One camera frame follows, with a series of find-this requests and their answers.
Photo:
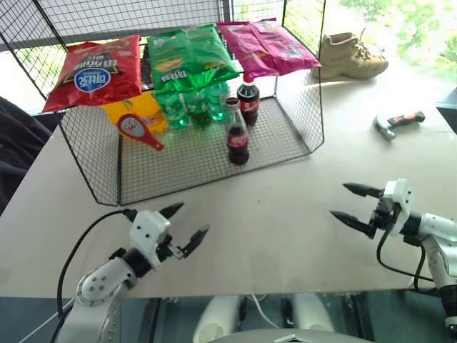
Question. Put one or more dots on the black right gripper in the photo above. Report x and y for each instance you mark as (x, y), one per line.
(385, 214)

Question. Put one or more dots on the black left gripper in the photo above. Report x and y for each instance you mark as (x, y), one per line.
(165, 249)

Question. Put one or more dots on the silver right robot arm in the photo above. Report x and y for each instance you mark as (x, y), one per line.
(441, 243)

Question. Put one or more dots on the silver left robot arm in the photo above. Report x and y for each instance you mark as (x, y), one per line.
(103, 286)

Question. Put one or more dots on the glass cola bottle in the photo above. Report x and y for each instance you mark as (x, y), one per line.
(237, 139)

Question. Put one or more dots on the red bottle opener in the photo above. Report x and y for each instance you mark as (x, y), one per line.
(134, 128)

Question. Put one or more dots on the plastic cola bottle red cap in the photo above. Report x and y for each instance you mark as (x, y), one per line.
(248, 101)

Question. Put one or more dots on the white rounded robot leg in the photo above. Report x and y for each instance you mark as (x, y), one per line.
(218, 316)
(314, 311)

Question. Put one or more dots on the yellow snack bag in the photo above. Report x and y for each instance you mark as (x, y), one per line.
(146, 109)

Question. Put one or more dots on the dark block at table edge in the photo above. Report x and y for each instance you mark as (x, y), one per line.
(448, 110)

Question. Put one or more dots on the grey robot torso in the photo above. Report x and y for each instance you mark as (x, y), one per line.
(292, 337)

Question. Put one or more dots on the tan boot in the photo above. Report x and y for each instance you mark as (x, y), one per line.
(351, 57)

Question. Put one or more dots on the green chip bag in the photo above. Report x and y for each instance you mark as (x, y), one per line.
(187, 59)

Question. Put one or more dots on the red chip bag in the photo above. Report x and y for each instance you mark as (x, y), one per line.
(94, 73)

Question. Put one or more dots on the dark cloth shape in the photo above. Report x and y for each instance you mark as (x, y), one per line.
(19, 150)

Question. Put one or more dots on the magenta chip bag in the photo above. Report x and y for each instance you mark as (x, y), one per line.
(267, 46)

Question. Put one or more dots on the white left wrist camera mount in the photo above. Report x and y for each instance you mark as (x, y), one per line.
(148, 228)

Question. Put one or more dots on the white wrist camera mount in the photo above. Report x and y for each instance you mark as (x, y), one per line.
(148, 228)
(400, 200)

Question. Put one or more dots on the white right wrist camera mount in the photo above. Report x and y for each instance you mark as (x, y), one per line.
(400, 200)

